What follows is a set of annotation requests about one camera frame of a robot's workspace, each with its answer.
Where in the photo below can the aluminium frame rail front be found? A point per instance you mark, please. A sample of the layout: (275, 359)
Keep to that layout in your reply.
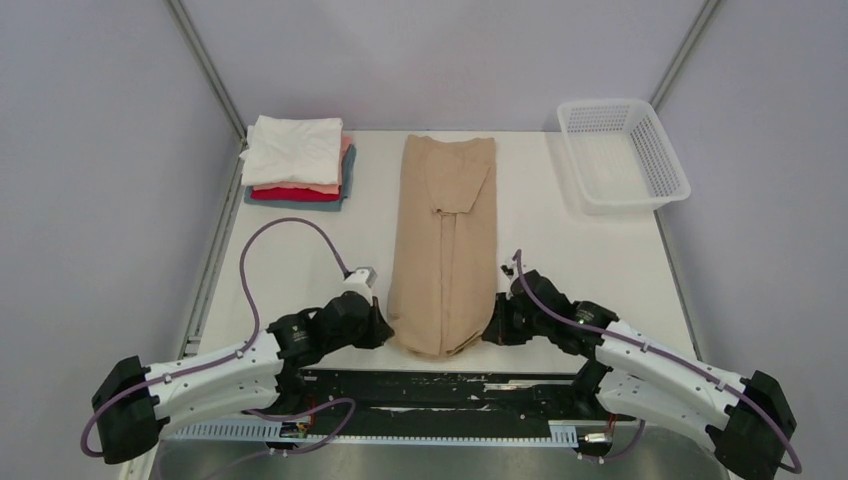
(595, 393)

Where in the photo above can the corner aluminium post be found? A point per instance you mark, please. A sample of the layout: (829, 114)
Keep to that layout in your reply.
(696, 30)
(195, 44)

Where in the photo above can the pink folded t shirt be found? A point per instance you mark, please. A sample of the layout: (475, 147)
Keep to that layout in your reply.
(346, 142)

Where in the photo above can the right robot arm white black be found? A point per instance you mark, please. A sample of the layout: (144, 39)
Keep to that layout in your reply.
(746, 422)

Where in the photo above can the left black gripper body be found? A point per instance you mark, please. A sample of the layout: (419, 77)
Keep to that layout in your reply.
(367, 335)

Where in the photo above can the left side aluminium rail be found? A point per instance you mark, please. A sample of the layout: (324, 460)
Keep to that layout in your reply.
(197, 309)

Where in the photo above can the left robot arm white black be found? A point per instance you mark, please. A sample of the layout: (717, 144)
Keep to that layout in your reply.
(136, 405)

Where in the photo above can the white plastic basket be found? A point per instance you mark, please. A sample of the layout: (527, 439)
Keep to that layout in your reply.
(622, 157)

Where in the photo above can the white folded t shirt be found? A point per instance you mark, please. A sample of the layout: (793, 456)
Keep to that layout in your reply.
(297, 151)

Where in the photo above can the red folded t shirt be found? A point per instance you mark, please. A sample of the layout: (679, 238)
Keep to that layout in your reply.
(299, 195)

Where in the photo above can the left corner aluminium post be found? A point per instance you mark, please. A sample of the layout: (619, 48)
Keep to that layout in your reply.
(195, 44)

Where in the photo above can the right corner aluminium post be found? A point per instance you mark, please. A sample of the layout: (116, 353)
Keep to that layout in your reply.
(696, 30)

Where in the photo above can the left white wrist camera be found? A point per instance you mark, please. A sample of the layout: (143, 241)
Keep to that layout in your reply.
(361, 281)

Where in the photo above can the blue grey folded t shirt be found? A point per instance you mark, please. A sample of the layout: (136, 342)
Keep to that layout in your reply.
(348, 163)

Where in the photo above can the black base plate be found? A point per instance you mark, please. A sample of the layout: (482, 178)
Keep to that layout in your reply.
(438, 404)

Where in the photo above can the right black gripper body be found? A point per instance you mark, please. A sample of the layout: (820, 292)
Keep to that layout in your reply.
(513, 327)

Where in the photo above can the beige t shirt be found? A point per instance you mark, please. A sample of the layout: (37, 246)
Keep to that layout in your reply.
(445, 278)

